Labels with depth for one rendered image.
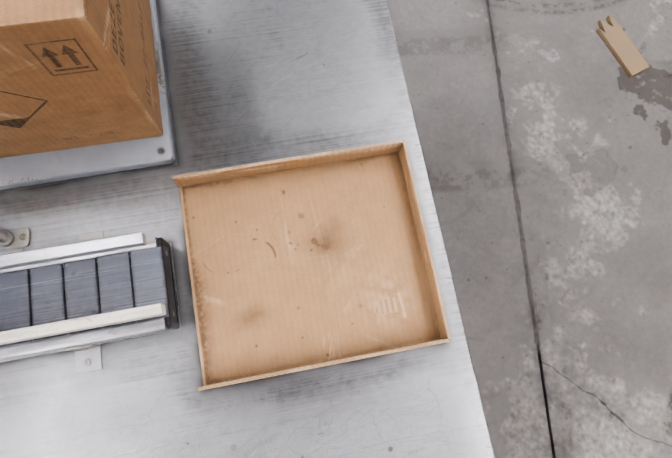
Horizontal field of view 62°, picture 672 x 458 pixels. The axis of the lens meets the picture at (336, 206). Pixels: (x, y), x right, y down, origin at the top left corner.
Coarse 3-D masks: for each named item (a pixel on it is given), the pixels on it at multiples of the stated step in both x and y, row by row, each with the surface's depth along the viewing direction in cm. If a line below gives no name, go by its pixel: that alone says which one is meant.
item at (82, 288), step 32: (128, 256) 66; (160, 256) 66; (0, 288) 64; (32, 288) 64; (64, 288) 65; (96, 288) 64; (128, 288) 65; (160, 288) 65; (0, 320) 63; (32, 320) 63
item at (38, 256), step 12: (96, 240) 58; (108, 240) 58; (120, 240) 58; (132, 240) 58; (144, 240) 58; (24, 252) 57; (36, 252) 57; (48, 252) 57; (60, 252) 57; (72, 252) 57; (84, 252) 57; (96, 252) 58; (0, 264) 57; (12, 264) 57; (24, 264) 57
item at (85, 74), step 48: (0, 0) 47; (48, 0) 47; (96, 0) 51; (144, 0) 74; (0, 48) 49; (48, 48) 50; (96, 48) 51; (144, 48) 69; (0, 96) 56; (48, 96) 58; (96, 96) 60; (144, 96) 65; (0, 144) 67; (48, 144) 69; (96, 144) 71
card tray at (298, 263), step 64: (192, 192) 73; (256, 192) 73; (320, 192) 74; (384, 192) 74; (192, 256) 71; (256, 256) 71; (320, 256) 71; (384, 256) 72; (256, 320) 69; (320, 320) 69; (384, 320) 70
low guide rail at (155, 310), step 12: (120, 312) 60; (132, 312) 61; (144, 312) 61; (156, 312) 61; (48, 324) 60; (60, 324) 60; (72, 324) 60; (84, 324) 60; (96, 324) 60; (108, 324) 61; (0, 336) 59; (12, 336) 59; (24, 336) 59; (36, 336) 59
